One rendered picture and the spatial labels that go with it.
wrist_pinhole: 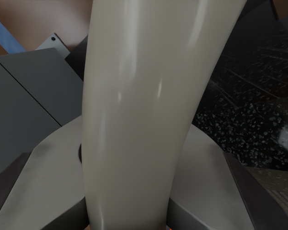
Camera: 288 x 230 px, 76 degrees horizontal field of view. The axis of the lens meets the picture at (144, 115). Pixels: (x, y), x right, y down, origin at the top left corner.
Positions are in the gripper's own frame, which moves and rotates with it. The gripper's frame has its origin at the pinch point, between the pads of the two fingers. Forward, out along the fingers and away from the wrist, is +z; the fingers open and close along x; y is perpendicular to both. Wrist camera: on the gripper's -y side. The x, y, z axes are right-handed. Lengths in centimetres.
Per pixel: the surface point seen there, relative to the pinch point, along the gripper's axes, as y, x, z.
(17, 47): 11, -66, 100
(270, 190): 24.2, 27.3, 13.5
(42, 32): 3, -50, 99
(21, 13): -5, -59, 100
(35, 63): 14, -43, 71
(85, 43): 8, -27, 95
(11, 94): 18, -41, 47
